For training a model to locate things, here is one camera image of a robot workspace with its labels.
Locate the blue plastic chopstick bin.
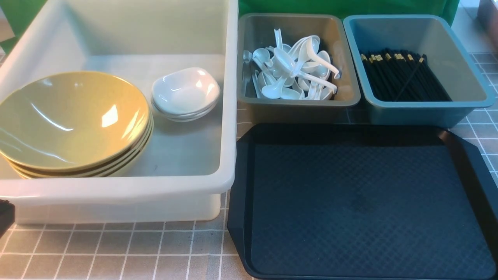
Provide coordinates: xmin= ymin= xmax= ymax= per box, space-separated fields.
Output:
xmin=343 ymin=15 xmax=496 ymax=128

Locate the black plastic serving tray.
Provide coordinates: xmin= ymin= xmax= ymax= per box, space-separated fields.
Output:
xmin=227 ymin=123 xmax=498 ymax=280

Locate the stack of white sauce dishes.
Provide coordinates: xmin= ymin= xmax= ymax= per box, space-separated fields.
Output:
xmin=151 ymin=100 xmax=217 ymax=123

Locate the yellow noodle bowl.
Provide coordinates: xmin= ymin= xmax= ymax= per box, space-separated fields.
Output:
xmin=1 ymin=71 xmax=151 ymax=171

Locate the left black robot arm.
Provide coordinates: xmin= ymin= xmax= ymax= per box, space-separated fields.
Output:
xmin=0 ymin=199 xmax=15 ymax=238

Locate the pile of white spoons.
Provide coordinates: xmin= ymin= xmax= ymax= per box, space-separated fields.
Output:
xmin=242 ymin=29 xmax=338 ymax=101

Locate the white ceramic soup spoon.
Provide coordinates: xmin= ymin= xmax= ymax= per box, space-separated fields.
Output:
xmin=306 ymin=36 xmax=341 ymax=79

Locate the large white plastic tub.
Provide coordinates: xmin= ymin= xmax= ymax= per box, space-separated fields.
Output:
xmin=1 ymin=0 xmax=238 ymax=224

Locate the white square sauce dish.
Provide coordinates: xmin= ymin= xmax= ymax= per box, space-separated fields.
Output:
xmin=151 ymin=67 xmax=222 ymax=116

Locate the pile of black chopsticks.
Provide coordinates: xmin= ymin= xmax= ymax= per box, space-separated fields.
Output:
xmin=360 ymin=48 xmax=452 ymax=102

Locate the grey plastic spoon bin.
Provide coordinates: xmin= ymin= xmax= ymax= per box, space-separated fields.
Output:
xmin=237 ymin=13 xmax=361 ymax=124

